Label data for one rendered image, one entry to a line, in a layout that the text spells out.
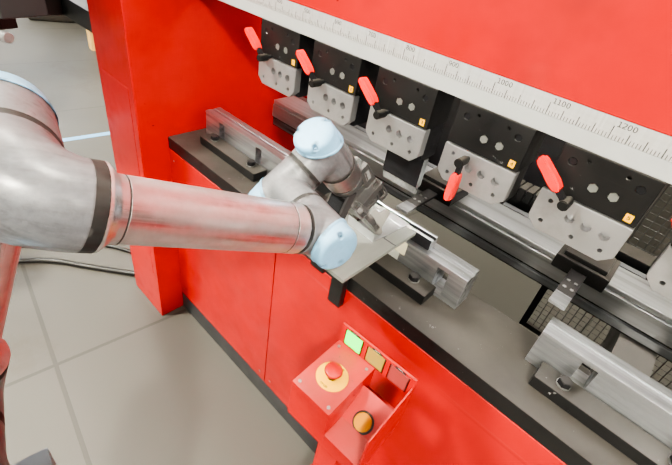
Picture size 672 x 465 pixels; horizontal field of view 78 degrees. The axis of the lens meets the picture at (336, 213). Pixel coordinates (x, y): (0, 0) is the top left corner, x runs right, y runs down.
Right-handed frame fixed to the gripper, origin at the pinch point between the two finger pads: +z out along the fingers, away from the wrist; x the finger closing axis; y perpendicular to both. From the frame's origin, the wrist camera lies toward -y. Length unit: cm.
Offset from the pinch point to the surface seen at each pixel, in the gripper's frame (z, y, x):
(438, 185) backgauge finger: 18.0, 23.8, 1.3
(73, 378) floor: 39, -110, 75
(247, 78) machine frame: 13, 20, 88
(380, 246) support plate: -0.6, -1.9, -6.3
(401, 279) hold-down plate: 10.2, -3.8, -10.9
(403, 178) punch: -1.2, 14.2, 0.4
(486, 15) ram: -31.6, 36.7, -8.1
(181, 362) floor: 61, -83, 58
